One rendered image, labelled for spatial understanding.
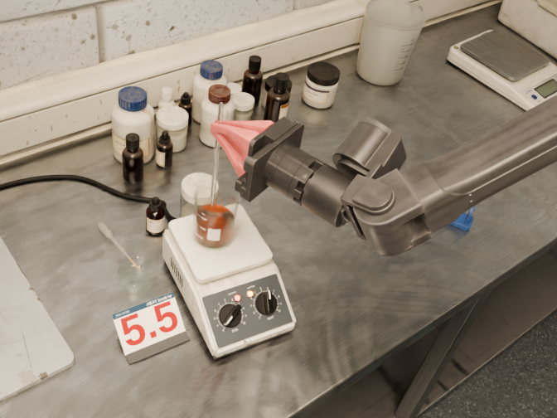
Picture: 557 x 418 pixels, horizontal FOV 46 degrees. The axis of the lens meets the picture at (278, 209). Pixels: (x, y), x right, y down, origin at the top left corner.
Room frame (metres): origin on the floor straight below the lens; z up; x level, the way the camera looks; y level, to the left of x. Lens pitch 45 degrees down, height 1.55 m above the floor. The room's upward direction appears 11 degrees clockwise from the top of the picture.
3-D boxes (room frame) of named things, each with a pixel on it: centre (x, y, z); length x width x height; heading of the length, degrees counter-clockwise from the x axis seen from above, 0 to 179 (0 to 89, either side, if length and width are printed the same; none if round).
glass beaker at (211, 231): (0.64, 0.09, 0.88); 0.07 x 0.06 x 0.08; 52
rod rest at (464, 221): (0.87, -0.29, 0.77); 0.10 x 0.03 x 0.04; 73
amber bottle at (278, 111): (1.04, 0.04, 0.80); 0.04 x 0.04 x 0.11
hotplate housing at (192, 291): (0.61, 0.06, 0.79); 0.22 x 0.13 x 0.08; 36
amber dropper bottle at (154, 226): (0.71, 0.19, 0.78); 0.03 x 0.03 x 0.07
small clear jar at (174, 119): (0.92, 0.22, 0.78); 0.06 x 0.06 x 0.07
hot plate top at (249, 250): (0.63, 0.07, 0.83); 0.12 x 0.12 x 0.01; 36
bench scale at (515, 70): (1.40, -0.47, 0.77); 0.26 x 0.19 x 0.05; 49
